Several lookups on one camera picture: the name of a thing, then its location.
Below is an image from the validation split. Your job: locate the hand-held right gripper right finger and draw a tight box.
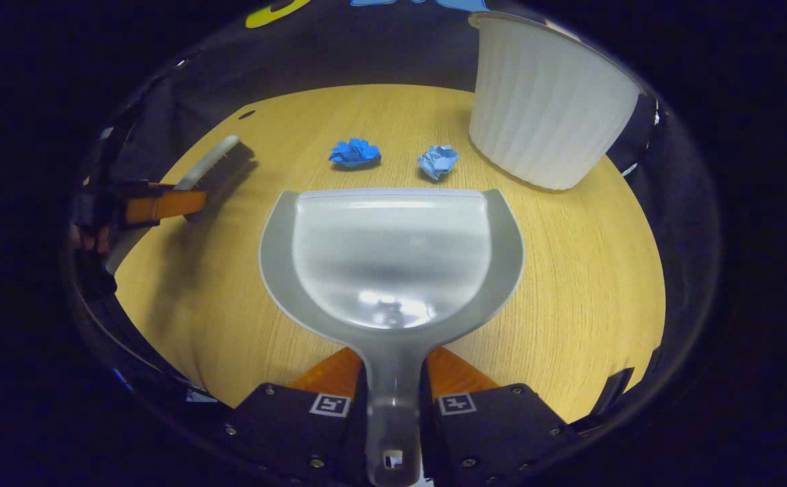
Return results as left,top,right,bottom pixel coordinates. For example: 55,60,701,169
422,347,580,487

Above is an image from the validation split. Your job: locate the small grey broom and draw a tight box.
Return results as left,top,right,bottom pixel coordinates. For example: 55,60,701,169
104,135,256,275

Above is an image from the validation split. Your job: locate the light blue paper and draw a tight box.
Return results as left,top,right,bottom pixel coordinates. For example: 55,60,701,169
418,144,459,181

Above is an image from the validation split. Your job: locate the dark blue paper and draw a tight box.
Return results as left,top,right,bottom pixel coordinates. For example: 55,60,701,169
328,138,382,168

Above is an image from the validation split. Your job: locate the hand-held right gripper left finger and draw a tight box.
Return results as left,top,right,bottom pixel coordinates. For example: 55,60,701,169
227,347,370,487

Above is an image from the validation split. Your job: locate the grey dustpan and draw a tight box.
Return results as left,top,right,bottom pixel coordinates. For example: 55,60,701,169
258,188,525,487

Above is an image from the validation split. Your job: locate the black backdrop cloth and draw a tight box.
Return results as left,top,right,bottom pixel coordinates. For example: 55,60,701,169
89,0,671,204

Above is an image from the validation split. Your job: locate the white garbage bin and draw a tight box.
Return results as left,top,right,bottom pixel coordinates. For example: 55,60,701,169
468,10,644,191

